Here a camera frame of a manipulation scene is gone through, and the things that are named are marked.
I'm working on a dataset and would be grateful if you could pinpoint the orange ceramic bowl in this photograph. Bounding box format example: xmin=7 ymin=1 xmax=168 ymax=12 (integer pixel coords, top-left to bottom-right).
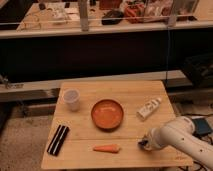
xmin=91 ymin=99 xmax=124 ymax=130

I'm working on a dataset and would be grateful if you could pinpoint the black crate at right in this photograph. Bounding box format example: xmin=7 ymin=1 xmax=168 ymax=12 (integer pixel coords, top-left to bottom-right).
xmin=182 ymin=53 xmax=213 ymax=87

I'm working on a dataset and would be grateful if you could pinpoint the white lotion bottle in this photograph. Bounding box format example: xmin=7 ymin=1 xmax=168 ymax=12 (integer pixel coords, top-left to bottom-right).
xmin=137 ymin=97 xmax=162 ymax=121

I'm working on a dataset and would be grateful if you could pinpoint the black bag on shelf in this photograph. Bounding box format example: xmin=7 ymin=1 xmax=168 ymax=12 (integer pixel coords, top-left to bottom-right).
xmin=101 ymin=10 xmax=124 ymax=25

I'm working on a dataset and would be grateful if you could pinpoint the red item on shelf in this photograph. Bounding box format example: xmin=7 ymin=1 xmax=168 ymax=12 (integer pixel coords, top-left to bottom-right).
xmin=124 ymin=4 xmax=145 ymax=23

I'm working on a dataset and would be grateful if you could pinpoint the black striped rectangular block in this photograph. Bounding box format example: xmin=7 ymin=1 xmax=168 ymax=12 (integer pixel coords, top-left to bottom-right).
xmin=47 ymin=125 xmax=69 ymax=156

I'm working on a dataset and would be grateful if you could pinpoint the wooden table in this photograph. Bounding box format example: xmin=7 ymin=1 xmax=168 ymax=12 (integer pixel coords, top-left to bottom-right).
xmin=41 ymin=83 xmax=193 ymax=169

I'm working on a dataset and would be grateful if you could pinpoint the metal post left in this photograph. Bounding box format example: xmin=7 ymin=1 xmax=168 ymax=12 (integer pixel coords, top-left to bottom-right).
xmin=78 ymin=0 xmax=89 ymax=31

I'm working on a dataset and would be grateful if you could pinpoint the metal post right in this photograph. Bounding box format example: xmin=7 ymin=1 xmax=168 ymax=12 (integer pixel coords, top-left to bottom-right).
xmin=167 ymin=0 xmax=181 ymax=28

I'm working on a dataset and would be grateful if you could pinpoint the grey metal rail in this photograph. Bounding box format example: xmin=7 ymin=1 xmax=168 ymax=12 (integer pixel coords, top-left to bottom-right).
xmin=0 ymin=70 xmax=189 ymax=102

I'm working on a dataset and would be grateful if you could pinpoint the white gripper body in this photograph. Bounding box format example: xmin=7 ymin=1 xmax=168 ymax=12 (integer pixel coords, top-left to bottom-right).
xmin=145 ymin=129 xmax=160 ymax=151

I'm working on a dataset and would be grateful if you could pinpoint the orange carrot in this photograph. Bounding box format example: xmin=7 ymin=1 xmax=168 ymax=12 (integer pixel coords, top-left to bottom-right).
xmin=93 ymin=144 xmax=120 ymax=153

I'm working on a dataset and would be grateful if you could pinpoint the translucent plastic cup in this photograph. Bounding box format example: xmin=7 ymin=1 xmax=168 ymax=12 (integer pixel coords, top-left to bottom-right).
xmin=62 ymin=89 xmax=80 ymax=111

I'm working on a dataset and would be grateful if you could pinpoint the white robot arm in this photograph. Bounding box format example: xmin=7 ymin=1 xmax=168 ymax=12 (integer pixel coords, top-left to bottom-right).
xmin=143 ymin=116 xmax=213 ymax=170

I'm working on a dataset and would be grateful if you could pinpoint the metal post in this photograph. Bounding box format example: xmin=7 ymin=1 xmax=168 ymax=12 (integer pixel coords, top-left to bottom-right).
xmin=78 ymin=0 xmax=89 ymax=31
xmin=167 ymin=0 xmax=181 ymax=28

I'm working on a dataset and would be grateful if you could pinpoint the black box on floor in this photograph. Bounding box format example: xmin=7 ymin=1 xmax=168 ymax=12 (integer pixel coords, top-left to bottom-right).
xmin=193 ymin=118 xmax=213 ymax=136

